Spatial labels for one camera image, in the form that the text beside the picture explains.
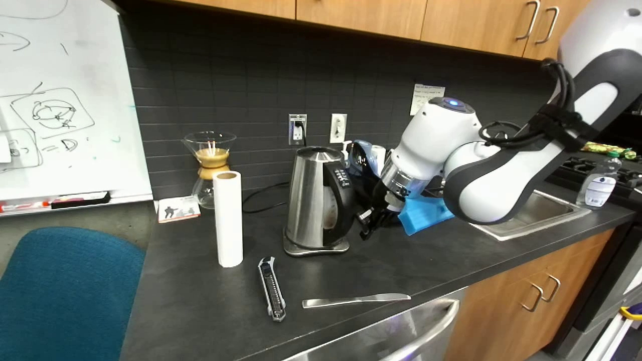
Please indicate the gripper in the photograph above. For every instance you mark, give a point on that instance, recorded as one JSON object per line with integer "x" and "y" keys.
{"x": 385, "y": 200}

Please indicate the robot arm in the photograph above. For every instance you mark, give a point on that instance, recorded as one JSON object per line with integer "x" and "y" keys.
{"x": 506, "y": 180}

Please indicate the stainless steel electric kettle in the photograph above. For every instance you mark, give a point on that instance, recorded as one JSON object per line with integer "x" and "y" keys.
{"x": 308, "y": 200}

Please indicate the blue sponge cloth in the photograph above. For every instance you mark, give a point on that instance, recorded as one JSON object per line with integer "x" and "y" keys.
{"x": 424, "y": 213}

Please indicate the white cup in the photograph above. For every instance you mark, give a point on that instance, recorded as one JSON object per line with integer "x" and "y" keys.
{"x": 379, "y": 158}

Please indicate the blue translucent jug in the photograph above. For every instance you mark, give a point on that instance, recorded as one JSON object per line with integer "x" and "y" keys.
{"x": 362, "y": 158}

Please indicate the silver butter knife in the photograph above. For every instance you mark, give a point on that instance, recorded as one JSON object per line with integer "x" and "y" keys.
{"x": 351, "y": 300}

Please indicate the white paper note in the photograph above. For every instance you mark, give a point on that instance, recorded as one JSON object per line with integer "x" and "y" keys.
{"x": 426, "y": 98}

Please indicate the stainless steel dishwasher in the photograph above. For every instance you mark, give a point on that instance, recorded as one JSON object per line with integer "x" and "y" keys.
{"x": 376, "y": 341}

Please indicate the black utility knife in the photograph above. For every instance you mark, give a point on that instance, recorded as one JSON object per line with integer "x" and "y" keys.
{"x": 272, "y": 291}

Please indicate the stainless steel sink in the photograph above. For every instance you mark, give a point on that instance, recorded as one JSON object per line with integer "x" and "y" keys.
{"x": 541, "y": 210}

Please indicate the white paper towel roll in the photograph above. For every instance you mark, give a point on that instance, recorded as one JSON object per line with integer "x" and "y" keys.
{"x": 228, "y": 220}

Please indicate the wooden base cabinet door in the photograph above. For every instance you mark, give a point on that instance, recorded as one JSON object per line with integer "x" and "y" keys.
{"x": 491, "y": 321}
{"x": 577, "y": 276}

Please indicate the glass pour-over coffee carafe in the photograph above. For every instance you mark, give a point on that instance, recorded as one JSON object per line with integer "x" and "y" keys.
{"x": 212, "y": 158}

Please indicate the small printed card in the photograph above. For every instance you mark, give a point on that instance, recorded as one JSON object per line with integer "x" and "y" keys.
{"x": 178, "y": 209}

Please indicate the clear soap bottle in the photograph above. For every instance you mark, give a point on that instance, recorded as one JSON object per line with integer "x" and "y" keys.
{"x": 597, "y": 188}

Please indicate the green snack packet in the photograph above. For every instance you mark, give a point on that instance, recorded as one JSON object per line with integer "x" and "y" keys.
{"x": 609, "y": 149}

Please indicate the black stove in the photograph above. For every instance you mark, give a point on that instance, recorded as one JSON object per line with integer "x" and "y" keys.
{"x": 627, "y": 180}

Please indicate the black whiteboard eraser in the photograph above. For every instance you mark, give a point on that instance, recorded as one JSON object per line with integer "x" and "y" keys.
{"x": 80, "y": 200}

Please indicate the blue chair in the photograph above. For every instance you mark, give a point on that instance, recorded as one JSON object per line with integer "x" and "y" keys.
{"x": 65, "y": 296}

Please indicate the whiteboard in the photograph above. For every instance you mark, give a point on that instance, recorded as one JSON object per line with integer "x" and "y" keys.
{"x": 75, "y": 75}

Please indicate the red marker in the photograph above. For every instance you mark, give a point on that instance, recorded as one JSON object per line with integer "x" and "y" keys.
{"x": 22, "y": 205}

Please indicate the white switch plate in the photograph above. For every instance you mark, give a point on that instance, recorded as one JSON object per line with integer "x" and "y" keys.
{"x": 338, "y": 128}

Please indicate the wall socket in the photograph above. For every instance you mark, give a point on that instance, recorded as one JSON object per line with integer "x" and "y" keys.
{"x": 297, "y": 129}

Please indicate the wooden wall cabinet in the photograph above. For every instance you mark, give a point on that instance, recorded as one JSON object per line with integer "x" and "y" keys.
{"x": 401, "y": 15}

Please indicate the wall cabinet door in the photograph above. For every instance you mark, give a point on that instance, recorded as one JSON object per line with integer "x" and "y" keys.
{"x": 361, "y": 15}
{"x": 567, "y": 20}
{"x": 476, "y": 22}

